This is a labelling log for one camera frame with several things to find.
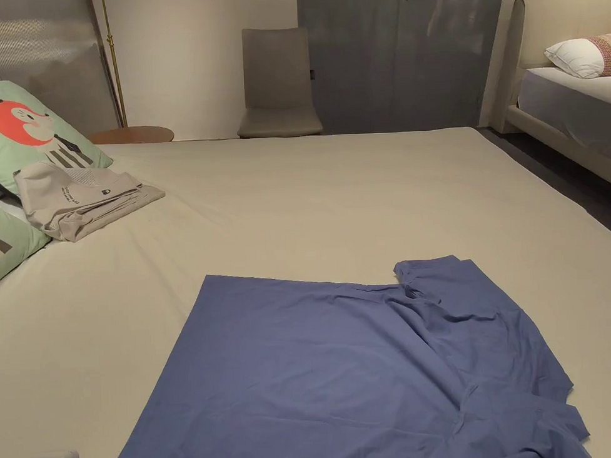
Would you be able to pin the bed with beige sheet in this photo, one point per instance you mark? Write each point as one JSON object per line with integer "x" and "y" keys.
{"x": 294, "y": 199}

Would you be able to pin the brass floor lamp pole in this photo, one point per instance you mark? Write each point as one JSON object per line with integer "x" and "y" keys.
{"x": 113, "y": 60}

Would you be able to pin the folded beige garment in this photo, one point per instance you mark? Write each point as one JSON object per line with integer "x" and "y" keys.
{"x": 84, "y": 196}

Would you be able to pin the green striped pillow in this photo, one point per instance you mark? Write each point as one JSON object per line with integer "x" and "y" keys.
{"x": 3, "y": 239}

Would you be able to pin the green pillow with fox print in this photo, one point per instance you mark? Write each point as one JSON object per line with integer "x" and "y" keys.
{"x": 26, "y": 128}

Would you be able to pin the blue shirt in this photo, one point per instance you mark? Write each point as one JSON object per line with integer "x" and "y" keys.
{"x": 310, "y": 369}

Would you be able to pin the dark grey wardrobe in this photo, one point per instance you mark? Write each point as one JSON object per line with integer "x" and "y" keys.
{"x": 399, "y": 55}

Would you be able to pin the white pillow with patterned band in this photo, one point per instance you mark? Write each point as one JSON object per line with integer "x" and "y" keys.
{"x": 585, "y": 56}

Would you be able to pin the grey padded headboard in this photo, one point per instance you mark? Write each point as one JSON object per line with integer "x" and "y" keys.
{"x": 39, "y": 63}

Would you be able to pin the cream upholstered bed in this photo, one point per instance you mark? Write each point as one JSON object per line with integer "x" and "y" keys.
{"x": 561, "y": 95}

